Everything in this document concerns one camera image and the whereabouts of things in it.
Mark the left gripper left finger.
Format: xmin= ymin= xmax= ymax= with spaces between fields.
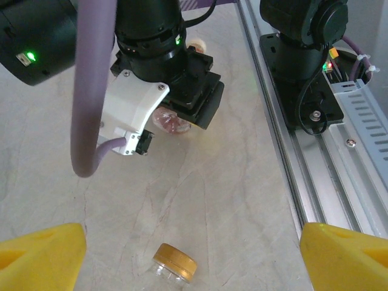
xmin=0 ymin=222 xmax=87 ymax=291

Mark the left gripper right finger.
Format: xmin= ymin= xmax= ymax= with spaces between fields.
xmin=299 ymin=222 xmax=388 ymax=291

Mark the brown coffee drink bottle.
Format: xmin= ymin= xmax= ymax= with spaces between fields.
xmin=152 ymin=38 xmax=207 ymax=136

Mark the clear bottle with gold cap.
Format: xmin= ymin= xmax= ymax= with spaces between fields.
xmin=148 ymin=242 xmax=199 ymax=291

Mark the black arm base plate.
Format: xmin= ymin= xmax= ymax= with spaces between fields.
xmin=259 ymin=33 xmax=345 ymax=135

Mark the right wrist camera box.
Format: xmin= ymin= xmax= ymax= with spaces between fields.
xmin=96 ymin=69 xmax=170 ymax=158

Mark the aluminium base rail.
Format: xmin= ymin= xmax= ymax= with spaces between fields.
xmin=235 ymin=0 xmax=388 ymax=243

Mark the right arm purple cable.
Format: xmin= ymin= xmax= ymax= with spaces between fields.
xmin=71 ymin=0 xmax=380 ymax=178

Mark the black power cable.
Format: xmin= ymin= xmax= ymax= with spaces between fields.
xmin=296 ymin=51 xmax=332 ymax=135

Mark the grey slotted cable duct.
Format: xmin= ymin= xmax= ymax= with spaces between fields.
xmin=330 ymin=79 xmax=388 ymax=186

